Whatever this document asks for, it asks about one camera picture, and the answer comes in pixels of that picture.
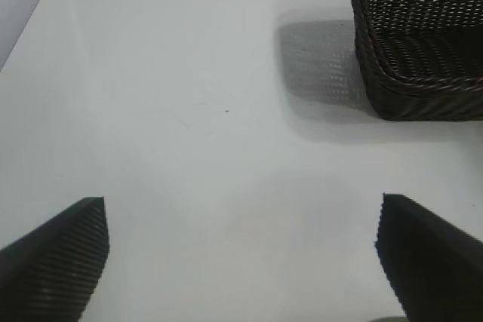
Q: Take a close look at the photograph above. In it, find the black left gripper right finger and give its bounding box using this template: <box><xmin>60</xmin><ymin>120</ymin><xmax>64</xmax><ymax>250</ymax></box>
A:
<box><xmin>374</xmin><ymin>192</ymin><xmax>483</xmax><ymax>322</ymax></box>

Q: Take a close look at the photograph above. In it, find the dark brown woven wicker basket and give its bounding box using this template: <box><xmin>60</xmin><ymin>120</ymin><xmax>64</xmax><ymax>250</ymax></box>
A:
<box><xmin>347</xmin><ymin>0</ymin><xmax>483</xmax><ymax>122</ymax></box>

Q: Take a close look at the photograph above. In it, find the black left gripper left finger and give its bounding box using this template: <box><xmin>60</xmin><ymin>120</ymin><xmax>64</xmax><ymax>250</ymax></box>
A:
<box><xmin>0</xmin><ymin>196</ymin><xmax>111</xmax><ymax>322</ymax></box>

